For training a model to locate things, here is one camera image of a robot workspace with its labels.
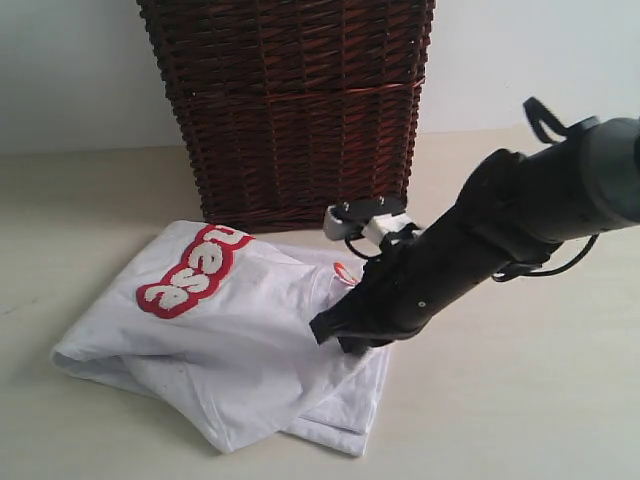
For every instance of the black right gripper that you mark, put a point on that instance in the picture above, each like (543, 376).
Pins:
(473, 241)

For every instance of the white t-shirt with red lettering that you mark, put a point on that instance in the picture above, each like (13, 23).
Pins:
(215, 322)

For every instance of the black and grey right robot arm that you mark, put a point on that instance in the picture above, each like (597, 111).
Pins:
(511, 215)

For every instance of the dark brown wicker basket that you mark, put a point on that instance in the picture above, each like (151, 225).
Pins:
(287, 107)

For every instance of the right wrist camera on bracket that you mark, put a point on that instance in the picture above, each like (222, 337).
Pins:
(382, 221)

